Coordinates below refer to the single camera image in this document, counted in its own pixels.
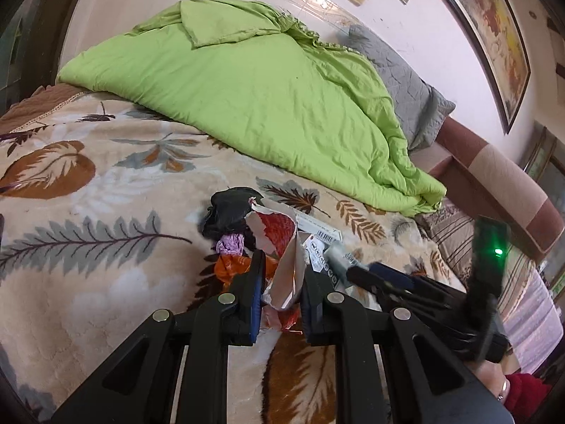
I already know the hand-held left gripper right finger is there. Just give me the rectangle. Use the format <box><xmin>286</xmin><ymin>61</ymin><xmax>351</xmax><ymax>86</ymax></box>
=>
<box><xmin>301</xmin><ymin>267</ymin><xmax>515</xmax><ymax>424</ymax></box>

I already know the leaf-print blanket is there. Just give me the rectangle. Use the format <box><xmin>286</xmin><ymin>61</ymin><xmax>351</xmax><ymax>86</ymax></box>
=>
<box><xmin>0</xmin><ymin>84</ymin><xmax>535</xmax><ymax>424</ymax></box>

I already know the white box with barcode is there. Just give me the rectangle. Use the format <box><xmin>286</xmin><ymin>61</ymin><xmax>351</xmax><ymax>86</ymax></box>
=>
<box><xmin>295</xmin><ymin>211</ymin><xmax>343</xmax><ymax>246</ymax></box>

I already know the grey quilted pillow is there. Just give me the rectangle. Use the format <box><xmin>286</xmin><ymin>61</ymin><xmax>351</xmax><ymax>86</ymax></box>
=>
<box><xmin>349</xmin><ymin>24</ymin><xmax>456</xmax><ymax>151</ymax></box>

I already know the torn red white bag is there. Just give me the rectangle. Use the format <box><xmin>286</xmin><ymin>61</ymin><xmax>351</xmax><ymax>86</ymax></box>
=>
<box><xmin>245</xmin><ymin>199</ymin><xmax>306</xmax><ymax>332</ymax></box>

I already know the brown striped pillow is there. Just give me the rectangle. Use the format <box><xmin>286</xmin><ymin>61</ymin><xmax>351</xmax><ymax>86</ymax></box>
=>
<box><xmin>417</xmin><ymin>199</ymin><xmax>537</xmax><ymax>319</ymax></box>

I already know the green quilt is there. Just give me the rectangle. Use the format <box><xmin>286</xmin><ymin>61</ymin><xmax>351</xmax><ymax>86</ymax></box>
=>
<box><xmin>56</xmin><ymin>0</ymin><xmax>447</xmax><ymax>217</ymax></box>

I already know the brown quilted mattress pad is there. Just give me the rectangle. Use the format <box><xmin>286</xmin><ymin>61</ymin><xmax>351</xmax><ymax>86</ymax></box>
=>
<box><xmin>0</xmin><ymin>84</ymin><xmax>89</xmax><ymax>137</ymax></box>

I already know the lilac plastic bag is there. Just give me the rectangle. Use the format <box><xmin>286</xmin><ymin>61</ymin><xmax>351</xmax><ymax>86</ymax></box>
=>
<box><xmin>216</xmin><ymin>232</ymin><xmax>246</xmax><ymax>255</ymax></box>

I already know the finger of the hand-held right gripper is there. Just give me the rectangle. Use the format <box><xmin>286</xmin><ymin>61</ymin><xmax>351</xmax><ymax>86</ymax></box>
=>
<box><xmin>346</xmin><ymin>267</ymin><xmax>447</xmax><ymax>315</ymax></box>
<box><xmin>368</xmin><ymin>263</ymin><xmax>464</xmax><ymax>306</ymax></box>

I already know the large framed wall picture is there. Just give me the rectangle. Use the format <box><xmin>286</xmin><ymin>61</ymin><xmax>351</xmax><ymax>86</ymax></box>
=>
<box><xmin>426</xmin><ymin>0</ymin><xmax>531</xmax><ymax>135</ymax></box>

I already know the lilac tablecloth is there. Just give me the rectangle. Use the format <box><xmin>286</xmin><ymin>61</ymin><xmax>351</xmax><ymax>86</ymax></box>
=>
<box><xmin>503</xmin><ymin>269</ymin><xmax>563</xmax><ymax>374</ymax></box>

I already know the brown padded sofa back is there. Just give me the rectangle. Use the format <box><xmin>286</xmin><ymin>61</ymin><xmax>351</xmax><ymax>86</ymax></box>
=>
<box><xmin>408</xmin><ymin>115</ymin><xmax>565</xmax><ymax>263</ymax></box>

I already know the orange plastic bag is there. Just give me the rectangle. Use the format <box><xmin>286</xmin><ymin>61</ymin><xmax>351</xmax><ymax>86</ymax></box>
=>
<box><xmin>214</xmin><ymin>252</ymin><xmax>253</xmax><ymax>289</ymax></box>

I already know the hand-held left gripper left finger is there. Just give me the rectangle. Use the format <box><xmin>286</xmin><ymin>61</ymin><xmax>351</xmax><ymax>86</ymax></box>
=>
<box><xmin>48</xmin><ymin>249</ymin><xmax>268</xmax><ymax>424</ymax></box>

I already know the person's right hand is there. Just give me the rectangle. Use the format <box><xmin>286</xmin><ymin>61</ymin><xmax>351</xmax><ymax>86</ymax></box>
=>
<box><xmin>470</xmin><ymin>358</ymin><xmax>513</xmax><ymax>404</ymax></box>

